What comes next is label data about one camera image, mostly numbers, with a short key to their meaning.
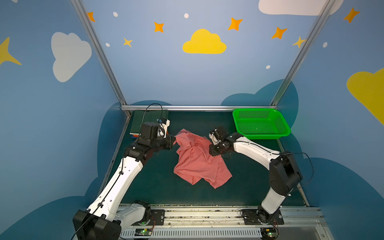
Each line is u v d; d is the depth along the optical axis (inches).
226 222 29.2
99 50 32.6
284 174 18.5
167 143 25.7
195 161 36.7
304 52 33.3
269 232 28.1
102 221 14.4
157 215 29.8
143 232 28.0
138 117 42.8
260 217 26.6
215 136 29.5
